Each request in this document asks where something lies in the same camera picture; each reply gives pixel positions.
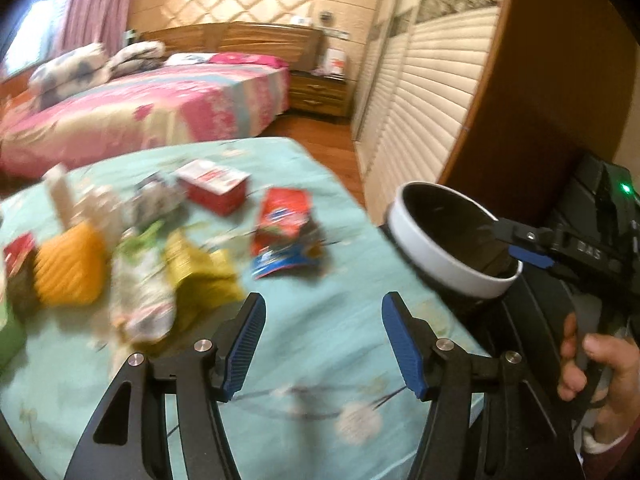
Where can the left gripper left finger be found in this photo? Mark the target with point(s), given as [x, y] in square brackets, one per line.
[126, 436]

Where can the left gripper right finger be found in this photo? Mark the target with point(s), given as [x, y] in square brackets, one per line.
[488, 417]

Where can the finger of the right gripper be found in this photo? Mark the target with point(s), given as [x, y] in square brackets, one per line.
[529, 257]
[522, 235]

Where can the green white drink pouch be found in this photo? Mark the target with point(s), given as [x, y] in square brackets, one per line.
[142, 305]

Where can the yellow wrapper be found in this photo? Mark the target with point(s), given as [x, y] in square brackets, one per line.
[202, 281]

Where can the yellow ribbed sponge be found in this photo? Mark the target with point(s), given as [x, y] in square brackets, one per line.
[70, 268]

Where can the red blue snack wrapper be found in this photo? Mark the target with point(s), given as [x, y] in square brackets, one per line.
[287, 236]

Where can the grey white foam block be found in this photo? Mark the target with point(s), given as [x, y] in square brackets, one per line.
[56, 183]

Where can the red white 1928 box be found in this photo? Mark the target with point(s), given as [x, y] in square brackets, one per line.
[219, 189]

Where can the green milk carton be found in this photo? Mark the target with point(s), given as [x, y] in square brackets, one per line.
[12, 333]

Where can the dark wooden door panel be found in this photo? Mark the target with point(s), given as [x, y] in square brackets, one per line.
[558, 81]

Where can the teal floral table cloth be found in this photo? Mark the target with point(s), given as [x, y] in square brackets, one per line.
[323, 398]

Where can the white louvered wardrobe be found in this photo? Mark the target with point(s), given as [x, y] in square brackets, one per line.
[423, 63]

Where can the wooden nightstand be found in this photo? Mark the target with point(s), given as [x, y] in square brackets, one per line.
[317, 94]

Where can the white box on nightstand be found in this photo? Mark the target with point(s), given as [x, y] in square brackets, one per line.
[334, 63]

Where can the wooden headboard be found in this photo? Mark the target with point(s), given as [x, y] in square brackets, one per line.
[299, 46]

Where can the pink floral bed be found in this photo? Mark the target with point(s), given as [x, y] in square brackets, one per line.
[169, 106]

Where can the pink pillow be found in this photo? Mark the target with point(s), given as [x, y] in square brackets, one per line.
[239, 58]

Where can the folded white blue quilt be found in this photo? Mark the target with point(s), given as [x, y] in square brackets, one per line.
[73, 72]

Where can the striped folded blanket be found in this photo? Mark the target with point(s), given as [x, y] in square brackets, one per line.
[138, 57]

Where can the white pillow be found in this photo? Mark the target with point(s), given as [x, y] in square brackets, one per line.
[188, 58]

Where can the pink curtain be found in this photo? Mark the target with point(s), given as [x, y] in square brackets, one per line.
[93, 22]

